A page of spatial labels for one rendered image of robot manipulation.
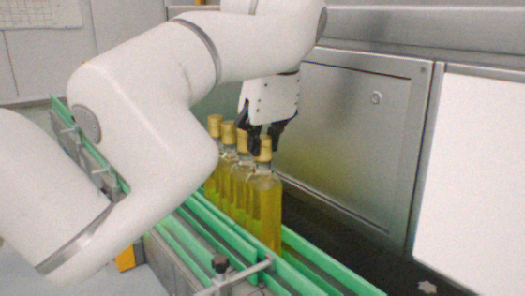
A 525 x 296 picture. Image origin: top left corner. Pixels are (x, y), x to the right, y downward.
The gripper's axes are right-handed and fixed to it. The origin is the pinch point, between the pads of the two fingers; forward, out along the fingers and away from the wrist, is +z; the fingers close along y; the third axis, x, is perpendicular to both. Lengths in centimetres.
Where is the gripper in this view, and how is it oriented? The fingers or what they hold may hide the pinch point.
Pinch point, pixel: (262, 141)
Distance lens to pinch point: 69.6
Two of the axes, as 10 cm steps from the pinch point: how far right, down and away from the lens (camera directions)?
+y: -8.1, 2.1, -5.5
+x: 5.7, 5.2, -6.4
